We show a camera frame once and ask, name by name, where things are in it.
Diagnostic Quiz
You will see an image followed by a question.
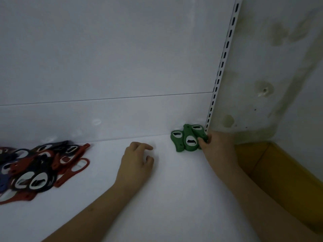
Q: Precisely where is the person's right hand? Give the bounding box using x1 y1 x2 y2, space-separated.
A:
198 130 243 178

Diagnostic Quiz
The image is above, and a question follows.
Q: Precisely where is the pile of red black openers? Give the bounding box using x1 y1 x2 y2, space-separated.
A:
0 140 91 205

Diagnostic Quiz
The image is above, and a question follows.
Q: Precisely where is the person's left forearm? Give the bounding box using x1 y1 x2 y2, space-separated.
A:
42 183 137 242

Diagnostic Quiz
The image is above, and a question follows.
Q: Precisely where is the person's left hand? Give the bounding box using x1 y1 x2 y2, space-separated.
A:
114 142 154 197

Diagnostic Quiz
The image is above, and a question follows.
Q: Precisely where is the white slotted shelf upright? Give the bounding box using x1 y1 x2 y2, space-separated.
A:
205 0 243 134

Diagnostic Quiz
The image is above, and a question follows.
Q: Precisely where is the person's right forearm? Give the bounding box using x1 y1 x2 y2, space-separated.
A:
217 166 323 242

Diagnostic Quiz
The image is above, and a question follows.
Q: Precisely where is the yellow cardboard box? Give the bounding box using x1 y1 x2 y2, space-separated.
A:
233 141 323 235

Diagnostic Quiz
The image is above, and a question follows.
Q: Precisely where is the green bottle opener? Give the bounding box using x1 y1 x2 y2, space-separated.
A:
183 124 202 151
171 130 186 152
191 125 209 143

